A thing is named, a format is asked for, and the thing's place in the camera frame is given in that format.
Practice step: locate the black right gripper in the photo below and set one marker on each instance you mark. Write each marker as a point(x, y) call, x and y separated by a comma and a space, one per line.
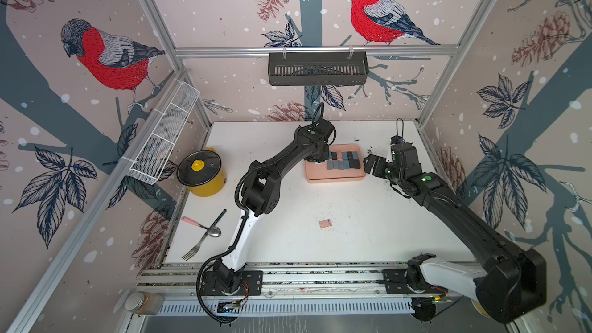
point(378, 169)

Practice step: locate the black hanging wire basket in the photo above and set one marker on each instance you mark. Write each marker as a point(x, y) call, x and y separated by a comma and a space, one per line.
point(318, 69)

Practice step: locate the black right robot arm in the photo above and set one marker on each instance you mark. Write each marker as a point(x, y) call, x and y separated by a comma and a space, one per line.
point(508, 282)

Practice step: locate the yellow electric cooking pot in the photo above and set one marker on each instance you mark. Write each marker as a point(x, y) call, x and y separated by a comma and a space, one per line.
point(202, 172)

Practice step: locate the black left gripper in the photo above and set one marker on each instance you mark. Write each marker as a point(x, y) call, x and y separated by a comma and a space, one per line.
point(325, 156)

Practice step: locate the green handled fork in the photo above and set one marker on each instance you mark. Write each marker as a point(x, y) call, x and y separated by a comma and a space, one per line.
point(194, 250)

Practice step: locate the white wire mesh shelf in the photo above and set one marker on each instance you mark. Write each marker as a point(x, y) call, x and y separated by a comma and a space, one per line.
point(149, 164)

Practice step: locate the pink eraser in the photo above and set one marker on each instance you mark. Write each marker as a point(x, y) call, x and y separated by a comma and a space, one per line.
point(325, 224)

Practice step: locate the glass jar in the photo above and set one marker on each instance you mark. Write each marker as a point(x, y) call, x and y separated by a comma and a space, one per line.
point(144, 303)

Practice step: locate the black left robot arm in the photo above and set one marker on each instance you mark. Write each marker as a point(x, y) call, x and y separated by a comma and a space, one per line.
point(258, 193)

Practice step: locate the pink plastic storage tray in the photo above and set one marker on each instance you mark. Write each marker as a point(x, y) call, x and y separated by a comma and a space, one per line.
point(318, 172)

